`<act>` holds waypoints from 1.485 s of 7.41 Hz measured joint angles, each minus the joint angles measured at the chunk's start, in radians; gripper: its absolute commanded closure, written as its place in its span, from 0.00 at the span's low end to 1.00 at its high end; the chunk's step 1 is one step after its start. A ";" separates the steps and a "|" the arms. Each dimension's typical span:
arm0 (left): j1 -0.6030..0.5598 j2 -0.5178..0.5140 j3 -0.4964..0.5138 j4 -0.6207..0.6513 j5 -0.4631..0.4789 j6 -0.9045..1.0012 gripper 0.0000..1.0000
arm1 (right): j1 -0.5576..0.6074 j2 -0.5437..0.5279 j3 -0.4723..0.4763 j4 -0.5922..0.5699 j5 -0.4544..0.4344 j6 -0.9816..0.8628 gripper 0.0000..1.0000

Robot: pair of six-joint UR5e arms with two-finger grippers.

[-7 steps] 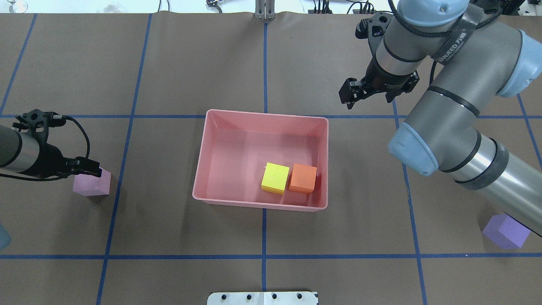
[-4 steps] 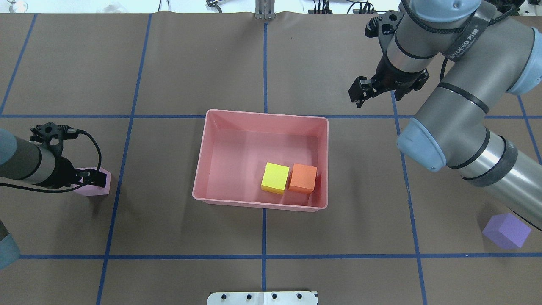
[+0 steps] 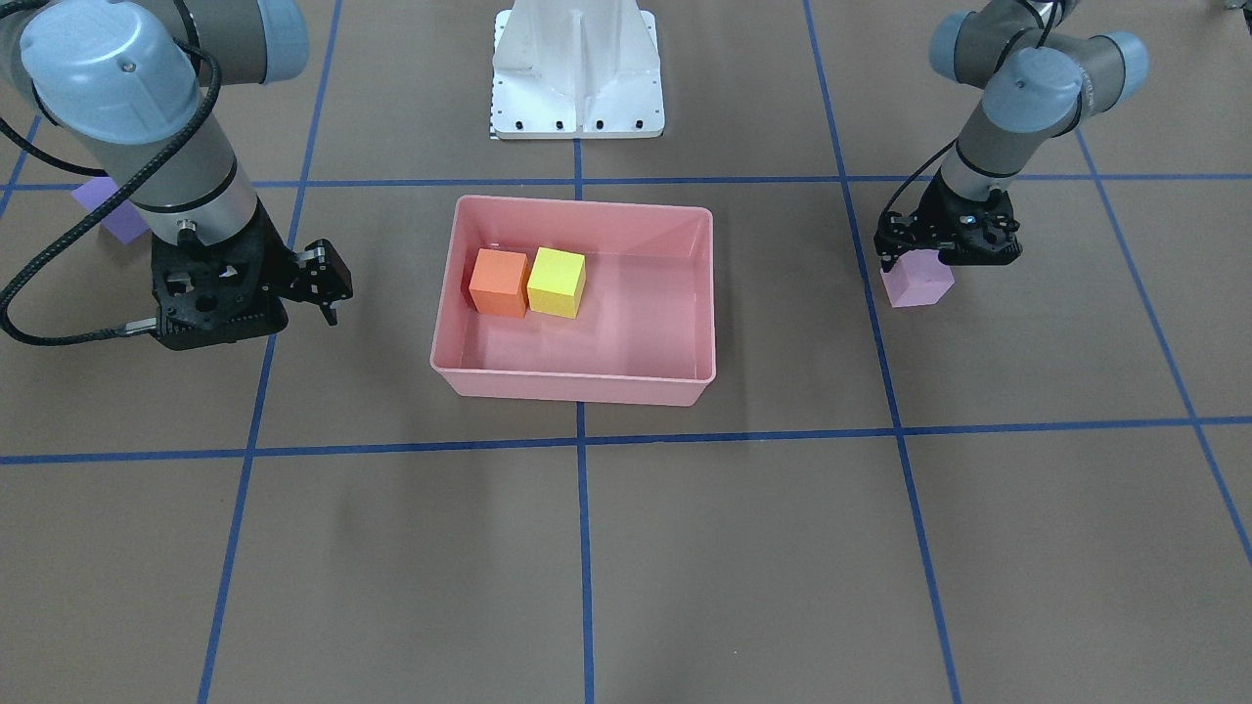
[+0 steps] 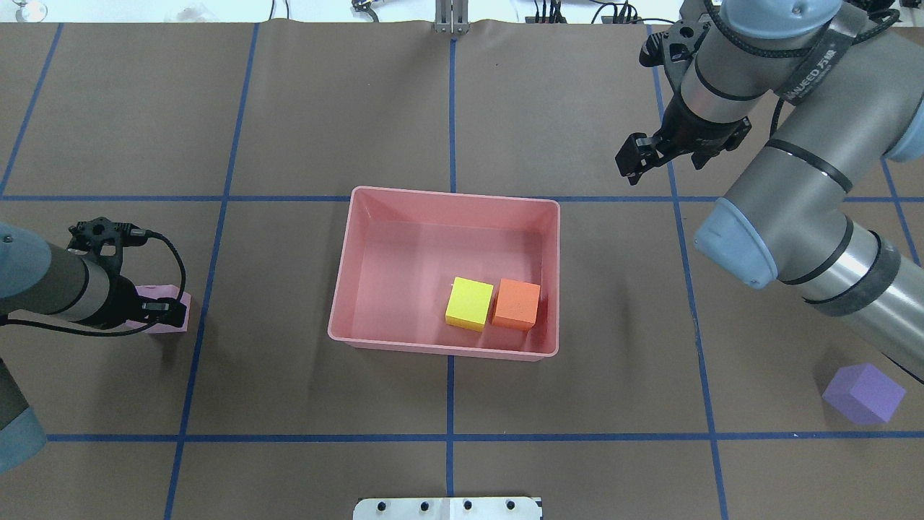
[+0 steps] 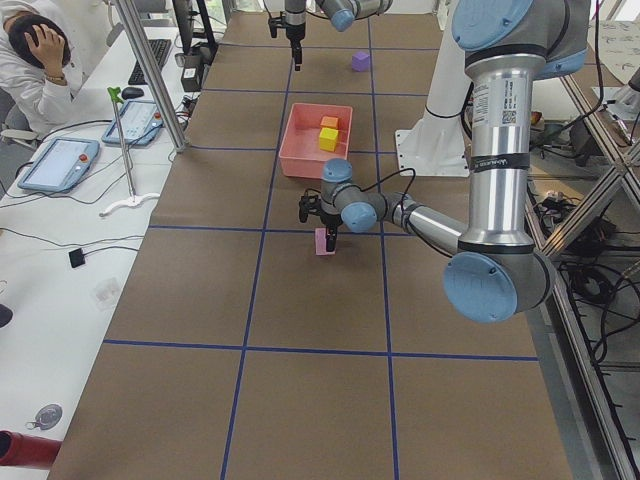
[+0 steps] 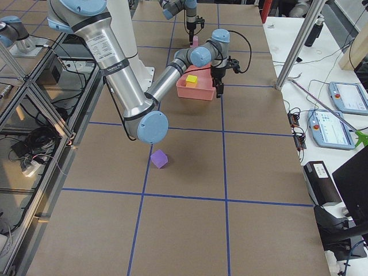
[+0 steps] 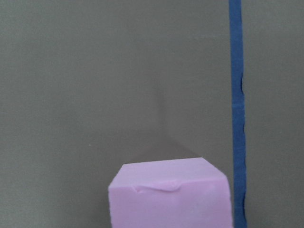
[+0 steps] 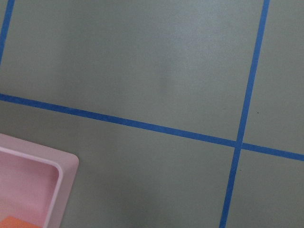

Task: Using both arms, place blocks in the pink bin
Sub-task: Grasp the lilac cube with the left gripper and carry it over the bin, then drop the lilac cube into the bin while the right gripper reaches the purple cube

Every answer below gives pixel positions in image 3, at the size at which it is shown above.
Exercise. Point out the light pink foam block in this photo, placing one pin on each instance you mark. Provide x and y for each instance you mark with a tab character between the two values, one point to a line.
917	278

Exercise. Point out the dark purple foam block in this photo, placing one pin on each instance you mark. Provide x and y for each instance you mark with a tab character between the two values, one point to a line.
125	223

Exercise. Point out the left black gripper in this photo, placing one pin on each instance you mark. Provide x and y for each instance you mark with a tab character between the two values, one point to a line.
901	235

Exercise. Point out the orange foam block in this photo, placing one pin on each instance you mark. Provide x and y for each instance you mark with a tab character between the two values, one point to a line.
498	284

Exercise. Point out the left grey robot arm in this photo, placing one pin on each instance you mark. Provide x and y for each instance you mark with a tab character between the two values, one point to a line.
1036	84

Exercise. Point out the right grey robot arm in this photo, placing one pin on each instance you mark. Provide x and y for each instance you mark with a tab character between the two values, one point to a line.
136	84

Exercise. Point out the yellow foam block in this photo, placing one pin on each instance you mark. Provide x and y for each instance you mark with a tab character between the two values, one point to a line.
556	282

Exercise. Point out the pink plastic bin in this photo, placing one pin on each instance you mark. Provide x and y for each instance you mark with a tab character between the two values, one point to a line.
645	331

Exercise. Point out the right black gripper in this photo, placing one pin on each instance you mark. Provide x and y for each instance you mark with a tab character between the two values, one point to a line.
277	262

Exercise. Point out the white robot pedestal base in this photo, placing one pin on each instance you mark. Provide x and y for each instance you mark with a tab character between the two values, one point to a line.
576	70

